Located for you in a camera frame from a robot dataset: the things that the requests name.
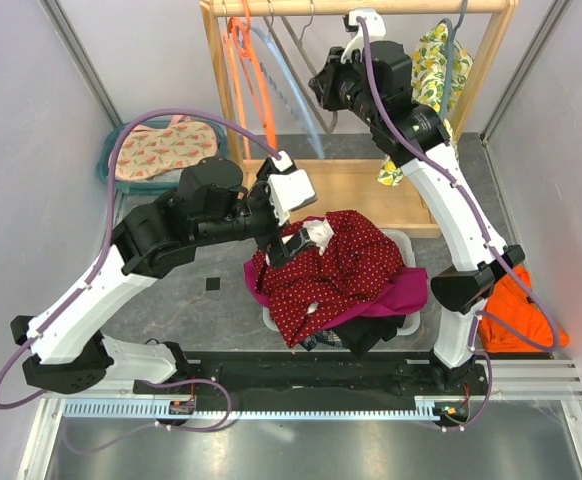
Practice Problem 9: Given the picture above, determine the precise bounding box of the teal laundry basket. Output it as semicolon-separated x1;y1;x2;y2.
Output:
94;119;230;196

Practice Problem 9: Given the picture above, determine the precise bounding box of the small black floor square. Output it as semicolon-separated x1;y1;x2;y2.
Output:
205;277;221;291

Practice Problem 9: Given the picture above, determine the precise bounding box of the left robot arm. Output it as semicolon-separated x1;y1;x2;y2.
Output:
11;157;317;395

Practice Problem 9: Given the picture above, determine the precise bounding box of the floral pink cloth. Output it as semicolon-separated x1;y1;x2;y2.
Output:
115;115;220;183

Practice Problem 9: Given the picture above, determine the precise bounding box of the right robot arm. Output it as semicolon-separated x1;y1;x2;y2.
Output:
309;40;524;394

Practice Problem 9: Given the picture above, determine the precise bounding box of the wooden clothes rack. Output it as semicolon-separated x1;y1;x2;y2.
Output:
200;1;518;238

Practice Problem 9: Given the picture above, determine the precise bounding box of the orange plastic hanger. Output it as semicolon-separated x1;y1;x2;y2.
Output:
223;14;253;160

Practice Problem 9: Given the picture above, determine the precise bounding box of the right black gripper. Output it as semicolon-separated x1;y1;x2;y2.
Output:
308;46;381;127

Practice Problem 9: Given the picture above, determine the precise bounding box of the light blue hanger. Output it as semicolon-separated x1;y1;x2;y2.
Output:
251;14;326;160

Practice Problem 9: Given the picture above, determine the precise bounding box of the white perforated basket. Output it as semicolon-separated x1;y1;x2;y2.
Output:
262;228;420;337

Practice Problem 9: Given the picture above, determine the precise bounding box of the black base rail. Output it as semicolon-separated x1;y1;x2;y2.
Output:
161;351;487;409

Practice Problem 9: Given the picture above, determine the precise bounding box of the slate blue hanger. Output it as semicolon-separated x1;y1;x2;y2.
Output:
439;0;469;120

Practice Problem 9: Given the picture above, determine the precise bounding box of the navy plaid skirt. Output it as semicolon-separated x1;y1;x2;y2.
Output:
299;330;346;351

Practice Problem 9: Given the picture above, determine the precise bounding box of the red polka dot skirt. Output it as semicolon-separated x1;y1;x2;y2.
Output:
244;210;404;348

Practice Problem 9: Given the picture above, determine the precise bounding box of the magenta skirt grey lining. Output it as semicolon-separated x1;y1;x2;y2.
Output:
243;260;428;331

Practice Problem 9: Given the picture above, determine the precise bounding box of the white cable duct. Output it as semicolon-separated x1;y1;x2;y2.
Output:
63;398;440;421

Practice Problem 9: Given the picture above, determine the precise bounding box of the lemon print garment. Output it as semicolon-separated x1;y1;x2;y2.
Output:
375;22;475;189

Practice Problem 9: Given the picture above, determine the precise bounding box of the black pleated skirt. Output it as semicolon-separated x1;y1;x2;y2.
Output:
333;315;406;358

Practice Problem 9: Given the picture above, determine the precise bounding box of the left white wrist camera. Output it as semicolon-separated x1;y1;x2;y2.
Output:
267;151;317;226

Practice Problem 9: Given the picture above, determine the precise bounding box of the grey hanger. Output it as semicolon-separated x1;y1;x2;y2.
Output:
263;1;338;134

